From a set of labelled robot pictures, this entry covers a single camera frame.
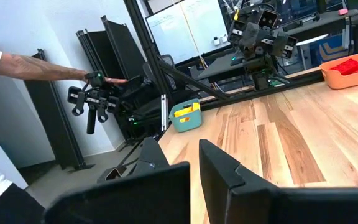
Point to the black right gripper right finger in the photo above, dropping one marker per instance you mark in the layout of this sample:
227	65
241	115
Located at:
291	208

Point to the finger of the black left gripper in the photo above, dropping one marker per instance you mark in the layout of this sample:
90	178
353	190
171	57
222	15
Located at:
281	42
250	34

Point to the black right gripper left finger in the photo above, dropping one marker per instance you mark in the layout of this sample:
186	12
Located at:
129	202

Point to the red toy brick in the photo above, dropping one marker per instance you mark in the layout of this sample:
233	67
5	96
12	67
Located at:
346	66

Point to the yellow toy brick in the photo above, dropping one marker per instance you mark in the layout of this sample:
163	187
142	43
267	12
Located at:
196	106
183	111

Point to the person's forearm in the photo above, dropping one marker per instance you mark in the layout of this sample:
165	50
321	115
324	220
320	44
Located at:
42	67

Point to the small white bottle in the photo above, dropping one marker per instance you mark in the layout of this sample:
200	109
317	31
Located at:
216	41
224	39

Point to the grey desk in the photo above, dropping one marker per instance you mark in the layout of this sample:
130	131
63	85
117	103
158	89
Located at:
322	20
219	68

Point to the blue cardboard box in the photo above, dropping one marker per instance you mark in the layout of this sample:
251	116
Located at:
328	49

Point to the pink eraser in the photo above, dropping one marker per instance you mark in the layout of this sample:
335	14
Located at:
342	12

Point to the whiteboard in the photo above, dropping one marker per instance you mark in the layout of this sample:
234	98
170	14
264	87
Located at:
179	31

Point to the orange plastic bin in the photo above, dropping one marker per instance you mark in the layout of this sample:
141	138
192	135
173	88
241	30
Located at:
346	81

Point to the teal plastic bin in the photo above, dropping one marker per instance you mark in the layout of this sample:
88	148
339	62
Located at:
194	123

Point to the black folding panel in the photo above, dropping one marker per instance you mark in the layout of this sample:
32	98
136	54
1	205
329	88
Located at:
104	53
54	124
126	43

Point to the person's hand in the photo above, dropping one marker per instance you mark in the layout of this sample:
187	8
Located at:
117	81

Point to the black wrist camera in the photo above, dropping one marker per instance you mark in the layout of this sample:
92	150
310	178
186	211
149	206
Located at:
267	19

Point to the black table frame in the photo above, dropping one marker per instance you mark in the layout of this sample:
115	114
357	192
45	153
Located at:
141	31

